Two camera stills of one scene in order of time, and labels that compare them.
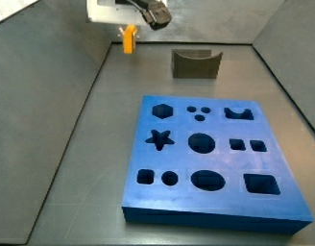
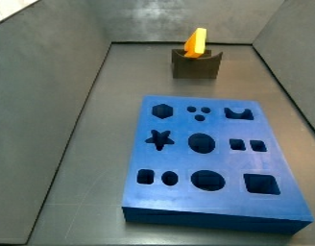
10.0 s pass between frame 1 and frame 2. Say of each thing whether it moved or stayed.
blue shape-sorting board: stayed
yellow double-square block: moved
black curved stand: stayed
